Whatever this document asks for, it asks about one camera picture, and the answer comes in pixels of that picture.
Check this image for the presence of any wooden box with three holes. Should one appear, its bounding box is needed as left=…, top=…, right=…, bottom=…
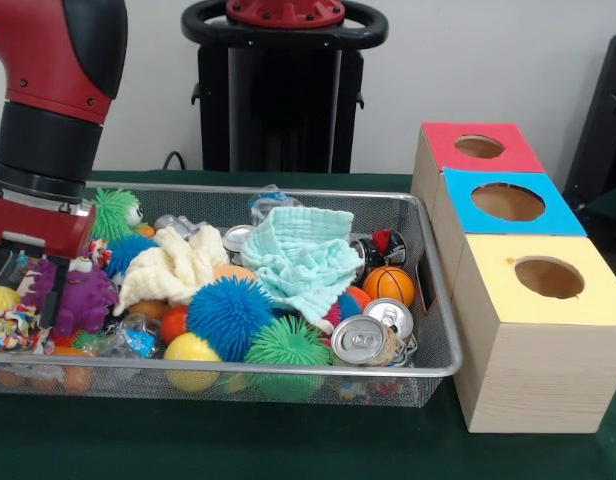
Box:
left=410, top=121, right=616, bottom=434

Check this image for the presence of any multicoloured knotted rag toy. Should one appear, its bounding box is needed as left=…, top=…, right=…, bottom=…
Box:
left=0, top=303, right=55, bottom=354

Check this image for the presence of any cream cloth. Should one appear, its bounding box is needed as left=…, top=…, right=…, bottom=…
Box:
left=112, top=224, right=230, bottom=317

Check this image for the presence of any silver drink can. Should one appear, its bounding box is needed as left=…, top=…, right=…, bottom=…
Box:
left=330, top=314, right=392, bottom=368

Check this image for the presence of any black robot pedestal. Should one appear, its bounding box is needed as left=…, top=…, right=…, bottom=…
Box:
left=180, top=0, right=389, bottom=174

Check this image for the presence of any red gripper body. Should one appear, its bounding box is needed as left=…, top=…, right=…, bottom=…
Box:
left=0, top=194, right=98, bottom=261

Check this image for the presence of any blue spiky ball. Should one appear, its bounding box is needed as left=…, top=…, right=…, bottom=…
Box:
left=186, top=275, right=275, bottom=363

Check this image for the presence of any dark green table cloth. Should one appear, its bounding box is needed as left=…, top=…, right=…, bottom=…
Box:
left=0, top=168, right=616, bottom=480
left=585, top=183, right=616, bottom=221

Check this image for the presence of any small orange basketball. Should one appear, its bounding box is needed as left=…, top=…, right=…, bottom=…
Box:
left=362, top=266, right=416, bottom=309

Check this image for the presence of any shallow silver mesh bin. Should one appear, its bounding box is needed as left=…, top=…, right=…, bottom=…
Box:
left=0, top=180, right=463, bottom=409

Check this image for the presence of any green spiky ball with eyes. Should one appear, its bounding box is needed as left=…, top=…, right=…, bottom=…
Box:
left=90, top=187, right=145, bottom=242

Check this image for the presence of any mint green cloth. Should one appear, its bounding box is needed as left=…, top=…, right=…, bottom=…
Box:
left=240, top=206, right=365, bottom=335

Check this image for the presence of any purple spiky monster toy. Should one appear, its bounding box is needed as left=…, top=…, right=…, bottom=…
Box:
left=21, top=254, right=120, bottom=337

